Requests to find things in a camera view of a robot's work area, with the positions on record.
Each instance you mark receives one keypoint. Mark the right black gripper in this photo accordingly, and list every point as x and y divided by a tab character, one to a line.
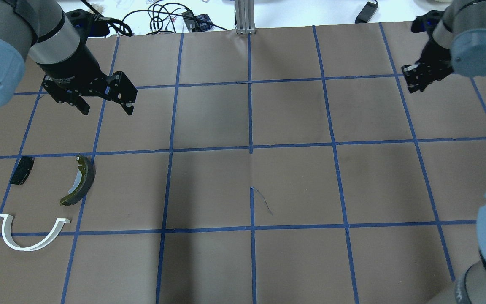
435	55

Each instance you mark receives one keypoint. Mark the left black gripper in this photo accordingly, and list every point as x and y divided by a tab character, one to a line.
71	67

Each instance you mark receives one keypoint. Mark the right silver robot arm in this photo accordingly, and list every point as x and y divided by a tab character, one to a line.
456	44

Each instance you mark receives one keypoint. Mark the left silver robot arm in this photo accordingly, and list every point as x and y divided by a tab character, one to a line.
56	41

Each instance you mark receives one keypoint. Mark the olive green brake shoe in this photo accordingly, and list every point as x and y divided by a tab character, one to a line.
83	181

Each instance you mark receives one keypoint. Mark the black power adapter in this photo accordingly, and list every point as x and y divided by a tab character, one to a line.
367	11

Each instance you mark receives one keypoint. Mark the black brake pad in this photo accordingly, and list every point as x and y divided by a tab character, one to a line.
22	170

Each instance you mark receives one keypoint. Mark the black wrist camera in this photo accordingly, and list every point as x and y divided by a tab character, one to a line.
88	24

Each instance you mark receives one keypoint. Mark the white curved plastic bracket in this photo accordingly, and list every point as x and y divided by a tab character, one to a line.
45	239

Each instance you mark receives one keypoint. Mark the aluminium frame post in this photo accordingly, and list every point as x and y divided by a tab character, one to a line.
244	17

